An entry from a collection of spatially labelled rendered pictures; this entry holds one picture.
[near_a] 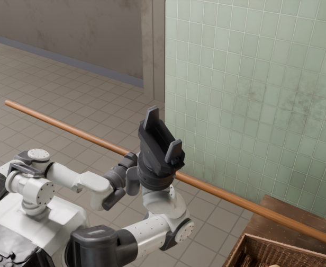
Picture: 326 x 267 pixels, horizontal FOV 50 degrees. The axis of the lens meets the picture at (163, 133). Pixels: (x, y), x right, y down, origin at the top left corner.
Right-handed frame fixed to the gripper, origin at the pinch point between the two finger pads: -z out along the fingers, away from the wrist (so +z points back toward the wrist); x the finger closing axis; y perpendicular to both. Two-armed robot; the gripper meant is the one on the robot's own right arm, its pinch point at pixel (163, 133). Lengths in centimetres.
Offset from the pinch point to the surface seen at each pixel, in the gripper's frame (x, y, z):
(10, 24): 438, 28, 331
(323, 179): -10, 141, 153
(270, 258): -30, 54, 112
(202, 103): 84, 104, 155
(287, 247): -30, 59, 99
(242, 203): -10, 33, 57
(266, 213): -17, 37, 54
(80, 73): 292, 78, 320
